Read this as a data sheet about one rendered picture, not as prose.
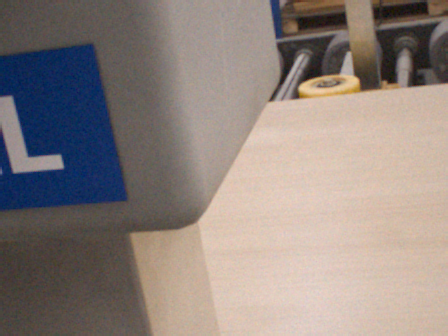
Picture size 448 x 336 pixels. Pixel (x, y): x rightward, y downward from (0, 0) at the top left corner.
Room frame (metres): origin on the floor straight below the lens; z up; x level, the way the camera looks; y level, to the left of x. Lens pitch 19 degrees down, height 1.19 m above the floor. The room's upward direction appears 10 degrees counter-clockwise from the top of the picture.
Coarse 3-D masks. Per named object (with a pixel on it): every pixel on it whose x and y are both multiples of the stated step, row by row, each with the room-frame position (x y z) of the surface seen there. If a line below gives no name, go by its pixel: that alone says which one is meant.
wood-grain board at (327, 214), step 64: (256, 128) 0.96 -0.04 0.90; (320, 128) 0.92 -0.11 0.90; (384, 128) 0.88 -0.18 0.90; (256, 192) 0.76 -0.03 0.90; (320, 192) 0.73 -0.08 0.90; (384, 192) 0.70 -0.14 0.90; (256, 256) 0.62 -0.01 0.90; (320, 256) 0.60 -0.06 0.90; (384, 256) 0.58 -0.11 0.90; (256, 320) 0.52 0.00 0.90; (320, 320) 0.50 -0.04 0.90; (384, 320) 0.49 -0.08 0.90
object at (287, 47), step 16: (336, 32) 1.73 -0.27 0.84; (384, 32) 1.69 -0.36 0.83; (400, 32) 1.68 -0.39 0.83; (416, 32) 1.67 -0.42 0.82; (432, 32) 1.66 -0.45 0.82; (288, 48) 1.74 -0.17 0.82; (320, 48) 1.72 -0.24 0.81; (384, 48) 1.69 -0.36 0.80; (288, 64) 1.74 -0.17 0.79; (320, 64) 1.73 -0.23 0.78; (384, 64) 1.69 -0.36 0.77; (416, 64) 1.67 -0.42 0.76; (304, 80) 1.74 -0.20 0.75; (384, 80) 1.69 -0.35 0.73; (416, 80) 1.68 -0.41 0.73; (272, 96) 1.76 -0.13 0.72
